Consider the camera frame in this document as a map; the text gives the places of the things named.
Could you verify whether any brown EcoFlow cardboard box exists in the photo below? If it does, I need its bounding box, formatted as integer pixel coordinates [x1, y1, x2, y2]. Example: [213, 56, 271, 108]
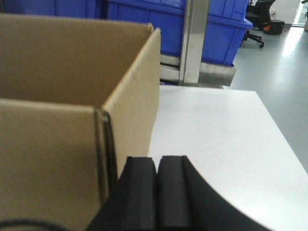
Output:
[0, 13, 161, 231]

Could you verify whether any black cable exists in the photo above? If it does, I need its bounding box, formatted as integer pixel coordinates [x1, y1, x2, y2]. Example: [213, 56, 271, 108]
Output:
[0, 219, 73, 231]

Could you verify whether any blue plastic bin left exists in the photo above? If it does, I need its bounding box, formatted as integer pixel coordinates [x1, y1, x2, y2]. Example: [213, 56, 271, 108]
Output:
[1, 0, 106, 19]

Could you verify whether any black office chair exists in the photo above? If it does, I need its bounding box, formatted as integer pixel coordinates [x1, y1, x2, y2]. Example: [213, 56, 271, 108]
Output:
[243, 0, 275, 48]

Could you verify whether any blue plastic bin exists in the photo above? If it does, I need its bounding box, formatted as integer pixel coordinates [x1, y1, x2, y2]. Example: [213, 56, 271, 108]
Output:
[1, 0, 106, 19]
[107, 0, 253, 66]

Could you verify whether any blue plastic bin right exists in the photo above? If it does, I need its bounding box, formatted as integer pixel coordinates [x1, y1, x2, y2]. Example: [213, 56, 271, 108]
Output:
[107, 0, 253, 66]

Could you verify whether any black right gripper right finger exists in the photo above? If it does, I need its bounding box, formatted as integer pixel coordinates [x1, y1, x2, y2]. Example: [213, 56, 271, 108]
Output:
[157, 156, 262, 231]

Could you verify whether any stainless steel shelf rack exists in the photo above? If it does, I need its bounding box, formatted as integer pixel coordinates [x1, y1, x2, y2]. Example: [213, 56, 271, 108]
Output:
[160, 0, 236, 88]

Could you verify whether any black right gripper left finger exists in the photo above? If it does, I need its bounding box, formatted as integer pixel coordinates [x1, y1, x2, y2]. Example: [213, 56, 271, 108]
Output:
[87, 156, 156, 231]

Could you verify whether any black and orange device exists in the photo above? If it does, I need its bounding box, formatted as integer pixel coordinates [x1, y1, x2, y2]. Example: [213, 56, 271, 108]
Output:
[263, 20, 285, 35]

